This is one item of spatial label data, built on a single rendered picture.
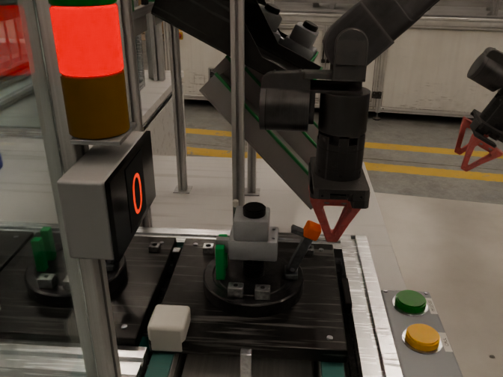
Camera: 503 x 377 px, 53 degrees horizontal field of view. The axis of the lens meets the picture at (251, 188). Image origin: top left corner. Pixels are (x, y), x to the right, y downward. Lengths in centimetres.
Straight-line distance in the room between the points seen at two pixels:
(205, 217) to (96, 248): 72
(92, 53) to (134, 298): 40
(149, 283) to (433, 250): 58
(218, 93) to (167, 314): 38
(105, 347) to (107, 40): 30
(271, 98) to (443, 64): 415
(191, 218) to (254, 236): 48
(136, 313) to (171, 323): 7
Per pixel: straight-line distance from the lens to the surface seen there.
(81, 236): 42
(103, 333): 54
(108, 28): 41
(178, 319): 64
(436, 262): 104
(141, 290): 73
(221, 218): 112
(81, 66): 41
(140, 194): 47
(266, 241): 66
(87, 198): 40
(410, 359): 66
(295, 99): 58
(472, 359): 84
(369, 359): 65
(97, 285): 51
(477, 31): 469
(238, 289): 66
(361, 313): 71
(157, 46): 233
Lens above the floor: 140
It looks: 25 degrees down
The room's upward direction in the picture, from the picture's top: straight up
